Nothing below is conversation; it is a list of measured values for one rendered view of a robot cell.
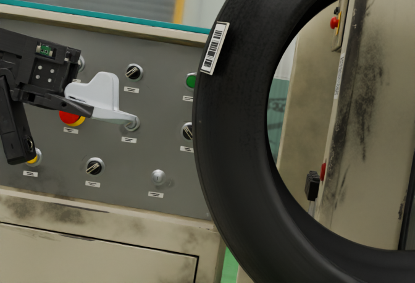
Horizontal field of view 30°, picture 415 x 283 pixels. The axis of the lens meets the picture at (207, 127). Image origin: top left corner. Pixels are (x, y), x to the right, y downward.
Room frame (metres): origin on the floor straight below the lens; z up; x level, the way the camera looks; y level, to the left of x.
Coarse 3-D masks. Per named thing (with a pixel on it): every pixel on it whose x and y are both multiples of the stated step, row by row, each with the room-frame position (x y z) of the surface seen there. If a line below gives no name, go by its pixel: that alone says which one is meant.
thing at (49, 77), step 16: (0, 32) 0.97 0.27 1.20; (16, 32) 0.97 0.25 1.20; (0, 48) 0.97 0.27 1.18; (16, 48) 0.97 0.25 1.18; (32, 48) 0.95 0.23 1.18; (48, 48) 0.97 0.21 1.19; (64, 48) 0.95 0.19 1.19; (0, 64) 0.97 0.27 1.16; (16, 64) 0.97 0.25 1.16; (32, 64) 0.95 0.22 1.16; (48, 64) 0.96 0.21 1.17; (64, 64) 0.96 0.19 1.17; (16, 80) 0.95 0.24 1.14; (32, 80) 0.96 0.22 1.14; (48, 80) 0.96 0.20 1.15; (64, 80) 0.99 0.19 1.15; (16, 96) 0.96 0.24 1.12; (64, 96) 0.99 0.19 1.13
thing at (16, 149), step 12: (0, 84) 0.97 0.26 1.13; (0, 96) 0.97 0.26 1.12; (0, 108) 0.97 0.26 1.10; (12, 108) 0.97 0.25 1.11; (0, 120) 0.97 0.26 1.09; (12, 120) 0.97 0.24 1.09; (24, 120) 1.00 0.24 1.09; (0, 132) 0.97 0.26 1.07; (12, 132) 0.97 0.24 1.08; (24, 132) 0.99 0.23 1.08; (12, 144) 0.97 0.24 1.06; (24, 144) 0.98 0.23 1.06; (12, 156) 0.97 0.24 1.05; (24, 156) 0.97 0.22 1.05
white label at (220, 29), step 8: (216, 24) 0.89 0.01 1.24; (224, 24) 0.86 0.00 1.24; (216, 32) 0.88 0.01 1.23; (224, 32) 0.85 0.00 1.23; (216, 40) 0.87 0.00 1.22; (208, 48) 0.89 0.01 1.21; (216, 48) 0.86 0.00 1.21; (208, 56) 0.88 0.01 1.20; (216, 56) 0.85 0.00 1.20; (208, 64) 0.87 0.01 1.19; (208, 72) 0.86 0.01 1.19
